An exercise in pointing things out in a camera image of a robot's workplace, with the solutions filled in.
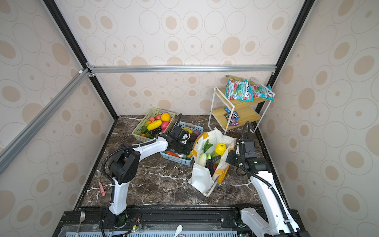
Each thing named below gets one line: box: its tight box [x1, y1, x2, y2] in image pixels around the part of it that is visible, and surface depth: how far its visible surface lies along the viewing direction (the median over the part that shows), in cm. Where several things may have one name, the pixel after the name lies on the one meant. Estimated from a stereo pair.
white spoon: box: [173, 224, 184, 237], surface depth 72 cm
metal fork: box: [75, 210, 86, 237], surface depth 76 cm
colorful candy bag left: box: [225, 78, 254, 103], surface depth 84 cm
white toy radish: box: [198, 139, 214, 168], surface depth 89 cm
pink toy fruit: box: [160, 121, 170, 131], surface depth 108 cm
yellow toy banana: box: [147, 119, 163, 131], surface depth 108 cm
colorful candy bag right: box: [250, 83, 276, 101], surface depth 85 cm
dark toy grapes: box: [146, 126, 162, 138], surface depth 108 cm
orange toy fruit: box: [160, 112, 171, 122], surface depth 111 cm
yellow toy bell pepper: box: [215, 143, 227, 156], surface depth 87 cm
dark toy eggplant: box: [205, 155, 222, 178], surface depth 86 cm
